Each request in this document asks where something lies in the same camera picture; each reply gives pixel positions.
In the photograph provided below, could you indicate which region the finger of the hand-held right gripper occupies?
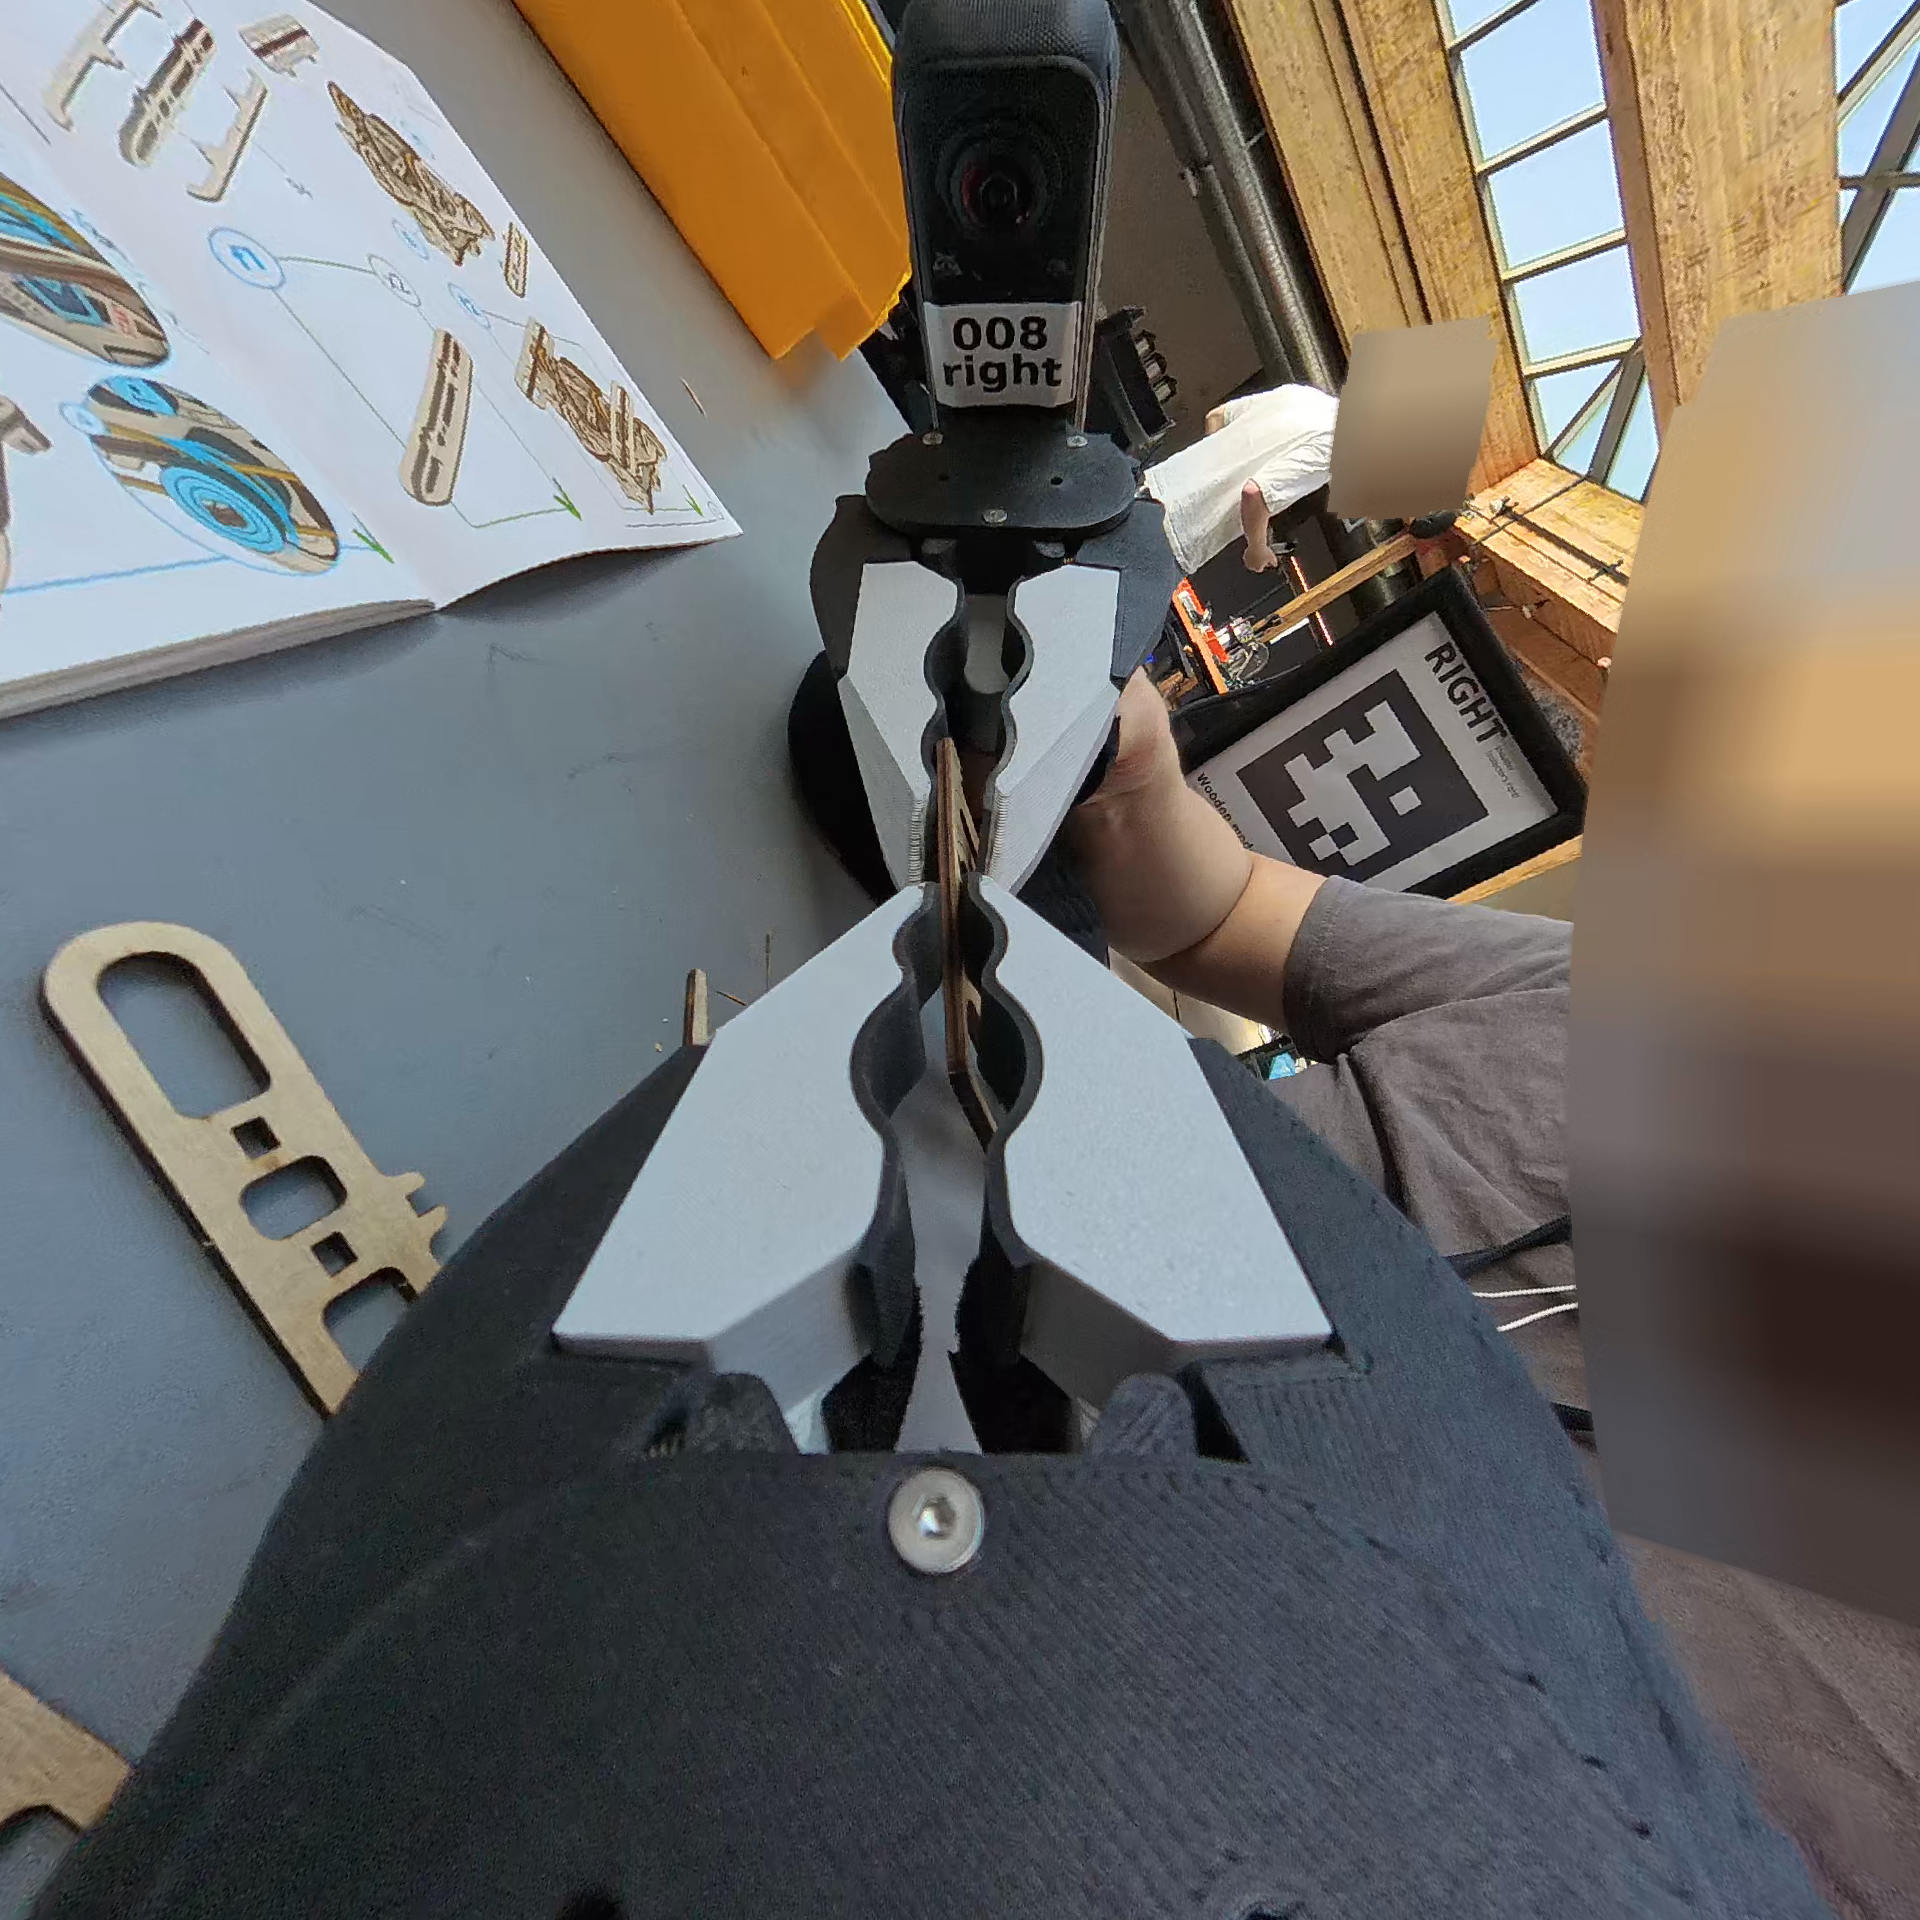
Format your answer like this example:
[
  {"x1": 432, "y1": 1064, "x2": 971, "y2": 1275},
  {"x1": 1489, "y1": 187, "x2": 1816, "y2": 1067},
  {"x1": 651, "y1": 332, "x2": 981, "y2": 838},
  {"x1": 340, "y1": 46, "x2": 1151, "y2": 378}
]
[
  {"x1": 832, "y1": 558, "x2": 964, "y2": 895},
  {"x1": 979, "y1": 564, "x2": 1126, "y2": 888}
]

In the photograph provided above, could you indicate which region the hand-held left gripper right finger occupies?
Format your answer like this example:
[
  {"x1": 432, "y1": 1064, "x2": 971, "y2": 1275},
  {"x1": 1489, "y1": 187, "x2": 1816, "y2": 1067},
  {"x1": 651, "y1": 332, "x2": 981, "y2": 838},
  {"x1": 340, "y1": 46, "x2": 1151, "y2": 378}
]
[{"x1": 976, "y1": 878, "x2": 1336, "y2": 1454}]

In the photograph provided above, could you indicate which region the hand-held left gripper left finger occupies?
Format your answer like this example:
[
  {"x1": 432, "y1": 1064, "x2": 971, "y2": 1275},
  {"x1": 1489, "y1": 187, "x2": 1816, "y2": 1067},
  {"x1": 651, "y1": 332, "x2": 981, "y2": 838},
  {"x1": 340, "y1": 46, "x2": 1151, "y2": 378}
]
[{"x1": 551, "y1": 882, "x2": 939, "y2": 1454}]

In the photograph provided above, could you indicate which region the plywood model part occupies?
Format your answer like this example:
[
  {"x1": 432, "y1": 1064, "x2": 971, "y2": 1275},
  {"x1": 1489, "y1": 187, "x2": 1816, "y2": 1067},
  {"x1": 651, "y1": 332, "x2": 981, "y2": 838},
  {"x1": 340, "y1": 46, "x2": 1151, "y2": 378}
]
[{"x1": 929, "y1": 736, "x2": 999, "y2": 1150}]

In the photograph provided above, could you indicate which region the person's right forearm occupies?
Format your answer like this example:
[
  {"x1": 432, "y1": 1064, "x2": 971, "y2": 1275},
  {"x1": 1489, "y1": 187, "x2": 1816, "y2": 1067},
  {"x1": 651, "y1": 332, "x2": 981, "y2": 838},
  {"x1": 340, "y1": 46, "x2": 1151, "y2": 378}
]
[{"x1": 1067, "y1": 795, "x2": 1340, "y2": 1011}]

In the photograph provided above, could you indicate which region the person's right hand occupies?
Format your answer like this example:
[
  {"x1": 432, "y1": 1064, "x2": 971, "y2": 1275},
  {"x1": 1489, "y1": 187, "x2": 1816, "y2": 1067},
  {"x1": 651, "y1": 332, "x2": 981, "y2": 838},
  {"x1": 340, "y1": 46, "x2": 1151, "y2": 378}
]
[{"x1": 1070, "y1": 667, "x2": 1205, "y2": 826}]

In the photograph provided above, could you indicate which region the orange machine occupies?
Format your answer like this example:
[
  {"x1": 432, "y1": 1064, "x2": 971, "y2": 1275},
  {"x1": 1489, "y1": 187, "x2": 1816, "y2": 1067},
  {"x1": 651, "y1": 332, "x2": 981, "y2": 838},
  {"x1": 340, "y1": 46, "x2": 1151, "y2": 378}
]
[{"x1": 1174, "y1": 582, "x2": 1261, "y2": 699}]

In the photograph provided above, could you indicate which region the framed black-white marker sign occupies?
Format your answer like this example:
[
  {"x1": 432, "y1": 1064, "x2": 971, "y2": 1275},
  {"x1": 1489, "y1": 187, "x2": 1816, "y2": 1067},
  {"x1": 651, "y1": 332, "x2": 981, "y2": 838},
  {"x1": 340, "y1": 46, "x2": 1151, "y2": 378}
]
[{"x1": 1171, "y1": 566, "x2": 1588, "y2": 902}]

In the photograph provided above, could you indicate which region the yellow plastic bin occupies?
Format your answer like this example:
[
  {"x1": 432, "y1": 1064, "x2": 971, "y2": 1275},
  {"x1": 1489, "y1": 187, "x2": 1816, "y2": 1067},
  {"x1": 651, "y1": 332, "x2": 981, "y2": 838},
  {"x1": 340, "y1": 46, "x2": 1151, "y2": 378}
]
[{"x1": 509, "y1": 0, "x2": 902, "y2": 362}]

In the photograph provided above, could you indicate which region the slotted wooden strip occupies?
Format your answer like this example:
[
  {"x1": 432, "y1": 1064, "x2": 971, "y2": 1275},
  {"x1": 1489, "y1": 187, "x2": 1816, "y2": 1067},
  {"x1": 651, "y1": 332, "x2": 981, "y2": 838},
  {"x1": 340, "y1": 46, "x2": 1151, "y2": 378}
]
[
  {"x1": 41, "y1": 918, "x2": 453, "y2": 1414},
  {"x1": 0, "y1": 1669, "x2": 134, "y2": 1835}
]

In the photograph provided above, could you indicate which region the skylight window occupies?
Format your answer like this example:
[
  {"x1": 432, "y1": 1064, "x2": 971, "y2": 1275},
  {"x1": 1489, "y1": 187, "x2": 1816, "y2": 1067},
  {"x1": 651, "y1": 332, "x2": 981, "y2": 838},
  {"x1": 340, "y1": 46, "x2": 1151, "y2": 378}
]
[{"x1": 1431, "y1": 0, "x2": 1920, "y2": 506}]

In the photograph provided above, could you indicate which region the instruction booklet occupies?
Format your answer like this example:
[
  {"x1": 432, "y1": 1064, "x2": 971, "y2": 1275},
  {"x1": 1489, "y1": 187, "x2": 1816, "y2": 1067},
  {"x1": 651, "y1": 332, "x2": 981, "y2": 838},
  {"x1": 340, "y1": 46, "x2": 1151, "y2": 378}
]
[{"x1": 0, "y1": 0, "x2": 745, "y2": 723}]

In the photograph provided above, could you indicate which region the silver ventilation duct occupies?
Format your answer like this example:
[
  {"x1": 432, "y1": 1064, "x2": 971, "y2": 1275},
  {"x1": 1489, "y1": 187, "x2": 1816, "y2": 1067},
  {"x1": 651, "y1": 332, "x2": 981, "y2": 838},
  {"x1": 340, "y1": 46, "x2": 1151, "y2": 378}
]
[{"x1": 1118, "y1": 0, "x2": 1343, "y2": 396}]

